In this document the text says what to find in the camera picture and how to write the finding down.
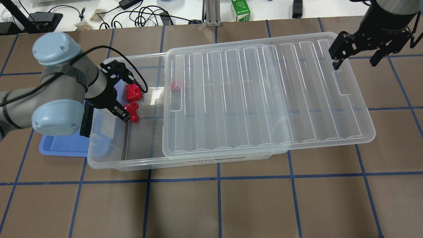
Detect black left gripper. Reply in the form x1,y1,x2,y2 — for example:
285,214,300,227
96,86,131,122

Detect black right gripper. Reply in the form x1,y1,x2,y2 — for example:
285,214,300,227
329,28,414,70

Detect clear plastic box lid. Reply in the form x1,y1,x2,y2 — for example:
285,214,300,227
162,32,376,161

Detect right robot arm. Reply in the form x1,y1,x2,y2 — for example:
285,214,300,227
329,0,422,70

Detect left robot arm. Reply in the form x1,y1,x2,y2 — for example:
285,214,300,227
0,32,130,139

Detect red block upper pair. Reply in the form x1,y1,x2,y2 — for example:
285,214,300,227
125,84,143,102

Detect clear plastic storage box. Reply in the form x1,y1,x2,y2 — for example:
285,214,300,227
88,47,293,171

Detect blue plastic tray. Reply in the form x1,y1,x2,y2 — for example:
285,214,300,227
39,99,96,157

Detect black power adapter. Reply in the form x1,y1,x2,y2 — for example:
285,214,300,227
118,0,142,10

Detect green white carton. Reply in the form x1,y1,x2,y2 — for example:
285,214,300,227
230,0,251,22

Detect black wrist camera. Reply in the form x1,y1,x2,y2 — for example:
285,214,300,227
99,60,135,86

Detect black box latch handle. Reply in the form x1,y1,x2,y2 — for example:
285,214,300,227
79,104,94,138

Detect black tangled cables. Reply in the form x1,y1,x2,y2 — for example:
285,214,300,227
50,3,202,29

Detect aluminium frame post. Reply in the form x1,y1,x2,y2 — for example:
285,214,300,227
202,0,221,27

